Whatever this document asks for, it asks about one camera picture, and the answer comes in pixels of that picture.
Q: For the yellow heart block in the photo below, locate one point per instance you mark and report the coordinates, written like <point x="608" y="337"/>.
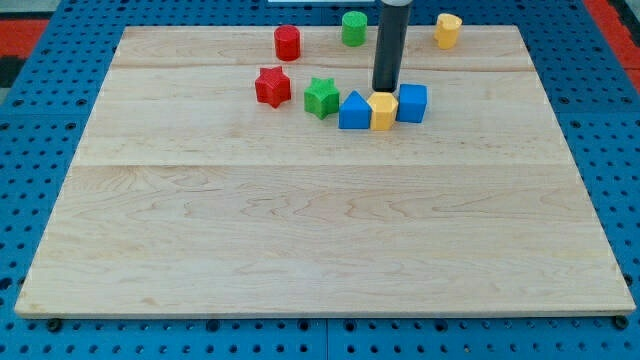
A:
<point x="447" y="30"/>

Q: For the blue cube block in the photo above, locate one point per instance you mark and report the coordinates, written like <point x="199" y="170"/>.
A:
<point x="413" y="101"/>

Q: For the blue triangle block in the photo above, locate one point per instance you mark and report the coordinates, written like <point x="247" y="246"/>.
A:
<point x="354" y="113"/>

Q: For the green star block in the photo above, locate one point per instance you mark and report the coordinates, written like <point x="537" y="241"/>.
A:
<point x="321" y="97"/>

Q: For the yellow hexagon block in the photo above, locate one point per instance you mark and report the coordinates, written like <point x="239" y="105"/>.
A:
<point x="384" y="108"/>

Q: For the red star block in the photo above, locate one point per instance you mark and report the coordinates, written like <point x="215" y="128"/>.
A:
<point x="273" y="86"/>

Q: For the wooden board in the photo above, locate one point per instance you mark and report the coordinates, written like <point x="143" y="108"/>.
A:
<point x="187" y="198"/>

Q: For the red cylinder block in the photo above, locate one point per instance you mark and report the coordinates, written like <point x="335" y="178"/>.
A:
<point x="287" y="42"/>

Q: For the green cylinder block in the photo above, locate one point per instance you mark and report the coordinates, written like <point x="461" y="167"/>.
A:
<point x="354" y="28"/>

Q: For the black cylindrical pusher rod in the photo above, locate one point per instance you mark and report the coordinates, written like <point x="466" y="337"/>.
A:
<point x="392" y="27"/>

